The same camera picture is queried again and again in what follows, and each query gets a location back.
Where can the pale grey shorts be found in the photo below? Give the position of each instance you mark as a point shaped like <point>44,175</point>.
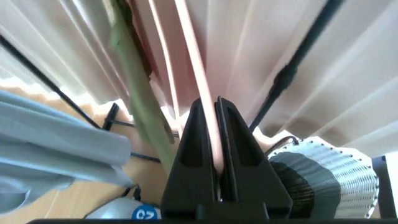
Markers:
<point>62,146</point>

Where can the pink clothes hanger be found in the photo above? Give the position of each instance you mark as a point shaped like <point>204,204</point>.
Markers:
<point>199,71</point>

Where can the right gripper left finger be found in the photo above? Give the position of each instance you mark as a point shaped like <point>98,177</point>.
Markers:
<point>189,186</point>

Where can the black clothes rack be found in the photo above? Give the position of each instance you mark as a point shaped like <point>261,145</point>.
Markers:
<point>287,74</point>

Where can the green long-sleeved shirt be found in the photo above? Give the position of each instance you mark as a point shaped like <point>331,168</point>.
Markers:
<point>143,93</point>

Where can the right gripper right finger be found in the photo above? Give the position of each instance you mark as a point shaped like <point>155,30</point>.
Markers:
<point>258,193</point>

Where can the white laundry basket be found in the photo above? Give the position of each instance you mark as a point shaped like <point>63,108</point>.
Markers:
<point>351,174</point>

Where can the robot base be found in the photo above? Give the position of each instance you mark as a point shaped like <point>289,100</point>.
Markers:
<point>118,210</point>

